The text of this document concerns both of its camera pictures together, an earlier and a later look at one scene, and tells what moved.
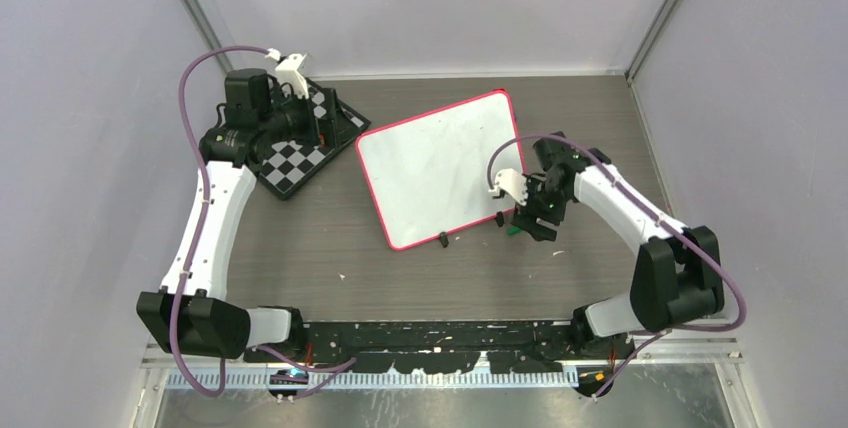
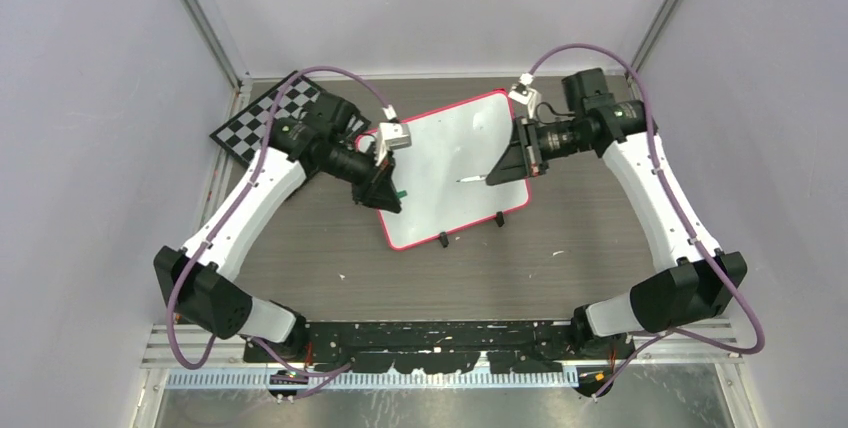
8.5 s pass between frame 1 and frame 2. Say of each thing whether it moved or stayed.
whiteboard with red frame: stayed
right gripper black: moved
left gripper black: moved
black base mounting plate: stayed
